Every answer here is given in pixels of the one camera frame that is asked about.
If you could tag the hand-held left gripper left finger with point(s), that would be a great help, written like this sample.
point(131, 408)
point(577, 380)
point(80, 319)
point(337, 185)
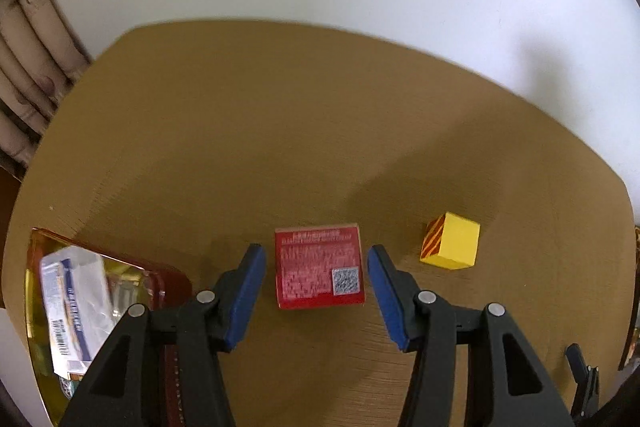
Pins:
point(245, 302)

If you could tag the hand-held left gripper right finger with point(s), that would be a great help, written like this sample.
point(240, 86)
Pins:
point(390, 304)

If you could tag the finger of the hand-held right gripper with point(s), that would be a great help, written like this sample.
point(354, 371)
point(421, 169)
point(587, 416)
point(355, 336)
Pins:
point(587, 387)

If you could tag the red box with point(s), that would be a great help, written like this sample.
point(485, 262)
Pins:
point(307, 272)

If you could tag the gold tin box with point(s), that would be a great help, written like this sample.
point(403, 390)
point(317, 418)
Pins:
point(170, 282)

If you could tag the yellow striped block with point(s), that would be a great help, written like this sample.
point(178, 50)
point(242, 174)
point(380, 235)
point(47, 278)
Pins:
point(457, 242)

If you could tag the gold wrapped item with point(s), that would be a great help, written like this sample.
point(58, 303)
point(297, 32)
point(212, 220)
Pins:
point(127, 292)

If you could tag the white and blue packet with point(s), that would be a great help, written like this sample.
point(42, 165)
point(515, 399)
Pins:
point(75, 302)

